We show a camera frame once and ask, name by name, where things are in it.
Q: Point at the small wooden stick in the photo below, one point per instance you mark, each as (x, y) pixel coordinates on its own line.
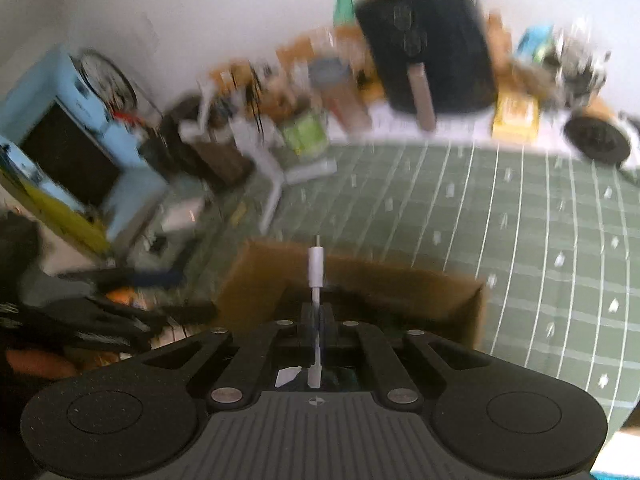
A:
(239, 212)

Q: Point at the tan wooden block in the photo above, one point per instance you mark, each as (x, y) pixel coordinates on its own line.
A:
(495, 45)

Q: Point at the green label jar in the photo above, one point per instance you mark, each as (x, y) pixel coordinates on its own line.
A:
(302, 132)

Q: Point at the dark blue air fryer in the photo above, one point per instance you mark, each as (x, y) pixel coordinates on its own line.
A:
(440, 60)

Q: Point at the yellow wipes packet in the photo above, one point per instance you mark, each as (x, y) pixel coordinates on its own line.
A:
(515, 117)

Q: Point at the white phone gimbal tripod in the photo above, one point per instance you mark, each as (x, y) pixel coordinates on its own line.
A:
(265, 155)

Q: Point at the blue green packet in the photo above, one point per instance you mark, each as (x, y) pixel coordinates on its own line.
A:
(535, 42)

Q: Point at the grey lid shaker bottle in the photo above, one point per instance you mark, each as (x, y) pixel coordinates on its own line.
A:
(340, 95)

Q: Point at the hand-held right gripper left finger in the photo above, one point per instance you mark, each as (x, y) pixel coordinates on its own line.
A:
(307, 327)

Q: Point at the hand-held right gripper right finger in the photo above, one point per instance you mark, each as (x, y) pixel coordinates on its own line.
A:
(329, 330)

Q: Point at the yellow cloth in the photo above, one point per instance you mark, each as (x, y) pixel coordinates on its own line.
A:
(60, 210)

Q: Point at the brown cardboard box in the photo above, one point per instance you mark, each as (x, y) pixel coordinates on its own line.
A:
(360, 280)

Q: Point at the light blue cabinet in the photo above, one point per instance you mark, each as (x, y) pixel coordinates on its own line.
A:
(85, 125)

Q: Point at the white power adapter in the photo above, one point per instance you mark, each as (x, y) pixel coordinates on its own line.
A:
(180, 212)

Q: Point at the black electric kettle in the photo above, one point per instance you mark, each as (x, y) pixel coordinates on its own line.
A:
(210, 150)

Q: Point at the green grid tablecloth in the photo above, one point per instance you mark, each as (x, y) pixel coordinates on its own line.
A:
(450, 260)

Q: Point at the glass bowl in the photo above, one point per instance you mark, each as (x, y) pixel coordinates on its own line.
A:
(575, 70)

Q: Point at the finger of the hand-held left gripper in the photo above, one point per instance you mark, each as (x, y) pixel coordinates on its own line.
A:
(150, 277)
(165, 314)

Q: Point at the black round kettle base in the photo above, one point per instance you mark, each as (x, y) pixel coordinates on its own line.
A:
(597, 137)

